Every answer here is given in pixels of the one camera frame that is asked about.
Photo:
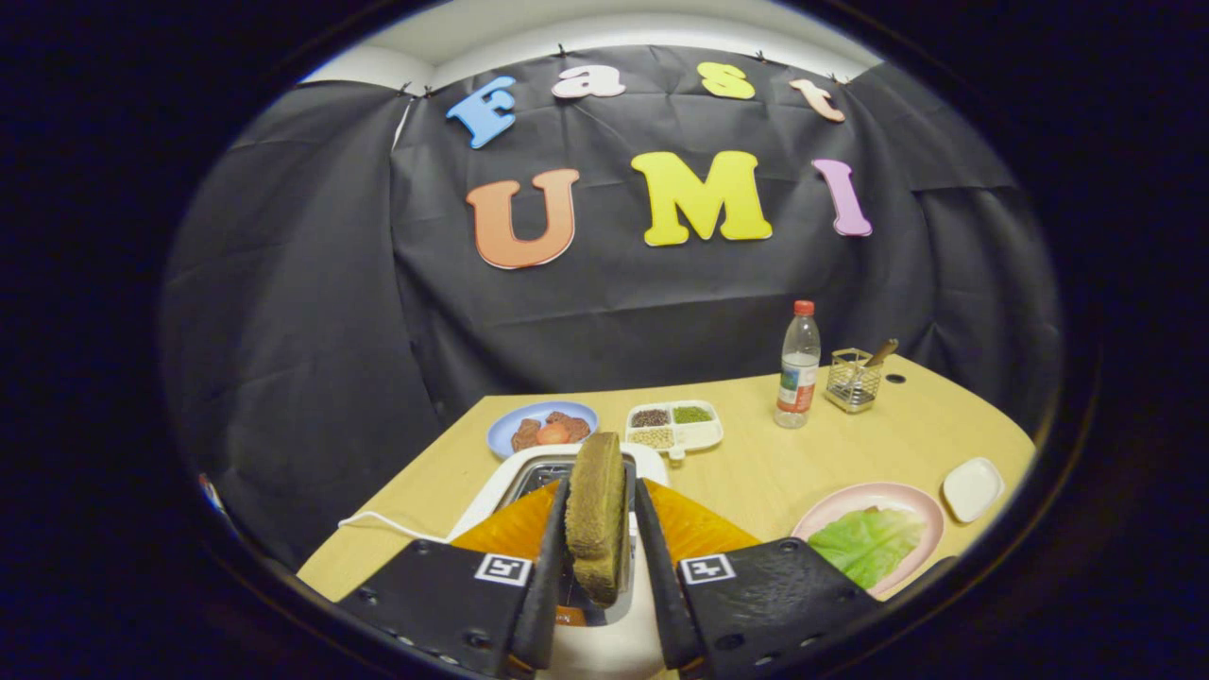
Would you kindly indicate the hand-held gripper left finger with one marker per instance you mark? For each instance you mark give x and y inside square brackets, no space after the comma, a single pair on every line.
[548,604]

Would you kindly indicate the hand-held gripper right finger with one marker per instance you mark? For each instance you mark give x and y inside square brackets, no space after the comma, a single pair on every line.
[661,595]

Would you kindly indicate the brown toast bread slice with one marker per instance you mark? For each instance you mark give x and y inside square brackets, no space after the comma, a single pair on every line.
[595,510]

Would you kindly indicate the green lettuce leaf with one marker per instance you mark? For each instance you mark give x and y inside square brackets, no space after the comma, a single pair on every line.
[869,548]

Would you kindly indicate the white toaster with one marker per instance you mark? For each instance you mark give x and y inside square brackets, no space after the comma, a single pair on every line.
[604,652]

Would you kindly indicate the white compartment tray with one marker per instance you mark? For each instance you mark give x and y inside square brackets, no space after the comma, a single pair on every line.
[699,436]

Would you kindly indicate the brown meat pieces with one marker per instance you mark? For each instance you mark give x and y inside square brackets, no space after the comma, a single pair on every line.
[524,436]

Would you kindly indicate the orange round food piece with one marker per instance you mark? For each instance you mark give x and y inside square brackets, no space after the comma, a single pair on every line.
[553,433]

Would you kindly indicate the blue plate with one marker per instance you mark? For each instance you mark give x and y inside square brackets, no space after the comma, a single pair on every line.
[505,427]

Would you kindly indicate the pink plate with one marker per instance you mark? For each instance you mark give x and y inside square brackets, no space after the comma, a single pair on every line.
[850,499]

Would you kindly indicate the clear plastic water bottle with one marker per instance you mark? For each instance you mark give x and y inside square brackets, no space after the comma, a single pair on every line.
[798,378]

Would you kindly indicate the small white dish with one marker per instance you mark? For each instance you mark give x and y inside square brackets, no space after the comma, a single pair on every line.
[973,489]

